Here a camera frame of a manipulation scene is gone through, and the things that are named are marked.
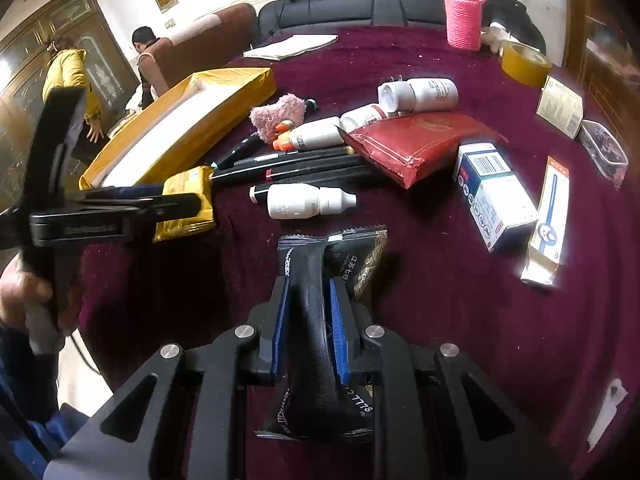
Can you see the yellow storage box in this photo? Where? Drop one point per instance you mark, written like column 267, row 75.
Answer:
column 180, row 127

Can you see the yellow cracker packet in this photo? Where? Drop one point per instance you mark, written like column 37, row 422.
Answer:
column 195, row 180

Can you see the person in brown vest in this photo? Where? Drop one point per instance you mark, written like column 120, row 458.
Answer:
column 153, row 82

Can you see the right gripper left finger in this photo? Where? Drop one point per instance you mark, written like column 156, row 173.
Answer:
column 272, row 333

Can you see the red foil pouch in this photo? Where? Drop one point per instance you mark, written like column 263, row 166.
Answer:
column 412, row 147

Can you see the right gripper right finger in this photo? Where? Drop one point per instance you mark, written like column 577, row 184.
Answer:
column 353, row 359

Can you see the beige paper box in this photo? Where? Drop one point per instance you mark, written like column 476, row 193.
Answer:
column 561, row 107

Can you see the white bottle orange cap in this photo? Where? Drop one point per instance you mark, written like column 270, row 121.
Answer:
column 322, row 133

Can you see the clear plastic container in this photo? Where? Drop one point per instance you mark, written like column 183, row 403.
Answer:
column 605, row 151

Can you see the white notebook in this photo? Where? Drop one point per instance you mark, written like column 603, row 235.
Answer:
column 290, row 48

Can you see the white pill bottle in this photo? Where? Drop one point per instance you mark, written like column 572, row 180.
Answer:
column 418, row 95

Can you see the blue white medicine box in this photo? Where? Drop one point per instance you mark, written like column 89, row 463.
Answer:
column 498, row 203

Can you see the black marker pink cap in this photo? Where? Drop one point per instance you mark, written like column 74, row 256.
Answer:
column 258, row 193

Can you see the white paper scrap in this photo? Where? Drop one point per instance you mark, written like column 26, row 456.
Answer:
column 615, row 393

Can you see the person's left hand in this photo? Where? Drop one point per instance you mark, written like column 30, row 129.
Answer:
column 21, row 290

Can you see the person in yellow jacket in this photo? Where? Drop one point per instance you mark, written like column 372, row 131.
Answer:
column 67, row 69

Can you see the pink knitted cup holder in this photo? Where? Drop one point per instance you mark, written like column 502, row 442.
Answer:
column 463, row 23

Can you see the brown chair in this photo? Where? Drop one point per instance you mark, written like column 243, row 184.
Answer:
column 209, row 42

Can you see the white bottle red stripe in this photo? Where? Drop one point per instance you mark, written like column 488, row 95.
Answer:
column 362, row 116

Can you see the white orange toothpaste box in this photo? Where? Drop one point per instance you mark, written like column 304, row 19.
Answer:
column 544, row 249

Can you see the black snack packet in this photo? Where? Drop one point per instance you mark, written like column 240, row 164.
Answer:
column 312, row 404

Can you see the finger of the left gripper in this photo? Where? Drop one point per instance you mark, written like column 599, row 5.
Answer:
column 178, row 206

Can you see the yellow tape roll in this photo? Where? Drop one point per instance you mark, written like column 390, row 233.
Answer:
column 525, row 64

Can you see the black marker yellow cap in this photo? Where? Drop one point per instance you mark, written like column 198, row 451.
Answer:
column 291, row 156

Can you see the pink fluffy toy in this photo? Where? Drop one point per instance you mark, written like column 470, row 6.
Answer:
column 266, row 118

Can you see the white dropper bottle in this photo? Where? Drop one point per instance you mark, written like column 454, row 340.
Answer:
column 294, row 201

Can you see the black marker red cap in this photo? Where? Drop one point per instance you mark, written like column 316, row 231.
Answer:
column 279, row 175

